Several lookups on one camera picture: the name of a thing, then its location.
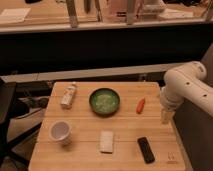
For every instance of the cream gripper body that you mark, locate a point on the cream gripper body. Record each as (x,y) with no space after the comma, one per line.
(166,115)

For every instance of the black eraser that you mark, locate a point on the black eraser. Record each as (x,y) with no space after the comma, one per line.
(146,150)

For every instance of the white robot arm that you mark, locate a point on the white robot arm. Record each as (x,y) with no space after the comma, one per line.
(185,82)

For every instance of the orange carrot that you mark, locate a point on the orange carrot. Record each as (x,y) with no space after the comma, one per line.
(140,106)

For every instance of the green bowl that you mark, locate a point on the green bowl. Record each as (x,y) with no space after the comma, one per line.
(104,101)

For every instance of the white sponge block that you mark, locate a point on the white sponge block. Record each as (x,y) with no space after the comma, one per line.
(106,141)

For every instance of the small white bottle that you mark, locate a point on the small white bottle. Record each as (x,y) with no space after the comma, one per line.
(67,99)

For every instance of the black chair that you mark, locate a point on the black chair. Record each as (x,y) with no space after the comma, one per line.
(8,104)

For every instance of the white paper sheet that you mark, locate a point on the white paper sheet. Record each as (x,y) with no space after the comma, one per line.
(16,15)

